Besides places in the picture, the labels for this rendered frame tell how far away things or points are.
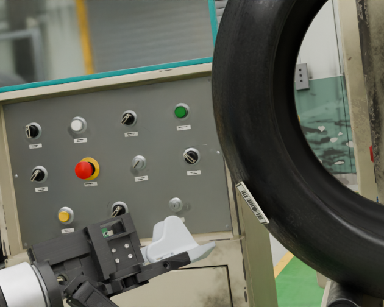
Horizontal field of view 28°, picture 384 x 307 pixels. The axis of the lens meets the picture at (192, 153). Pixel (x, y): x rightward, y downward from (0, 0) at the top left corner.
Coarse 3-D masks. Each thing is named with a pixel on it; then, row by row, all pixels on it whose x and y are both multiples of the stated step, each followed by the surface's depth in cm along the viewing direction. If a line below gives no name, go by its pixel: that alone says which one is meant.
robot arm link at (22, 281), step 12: (24, 264) 81; (0, 276) 79; (12, 276) 79; (24, 276) 79; (36, 276) 80; (12, 288) 78; (24, 288) 78; (36, 288) 79; (12, 300) 78; (24, 300) 78; (36, 300) 78; (48, 300) 80
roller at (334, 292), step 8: (336, 288) 99; (344, 288) 98; (328, 296) 100; (336, 296) 95; (344, 296) 94; (352, 296) 95; (360, 296) 99; (328, 304) 94; (336, 304) 92; (344, 304) 92; (352, 304) 92; (360, 304) 95
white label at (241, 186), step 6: (240, 186) 95; (240, 192) 97; (246, 192) 94; (246, 198) 96; (252, 198) 93; (252, 204) 95; (252, 210) 97; (258, 210) 93; (258, 216) 96; (264, 216) 93; (264, 222) 95
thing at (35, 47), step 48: (0, 0) 171; (48, 0) 168; (96, 0) 166; (144, 0) 163; (192, 0) 161; (0, 48) 172; (48, 48) 169; (96, 48) 167; (144, 48) 164; (192, 48) 162
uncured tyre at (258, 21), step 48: (240, 0) 94; (288, 0) 90; (240, 48) 93; (288, 48) 117; (240, 96) 93; (288, 96) 118; (240, 144) 94; (288, 144) 118; (288, 192) 92; (336, 192) 117; (288, 240) 95; (336, 240) 91
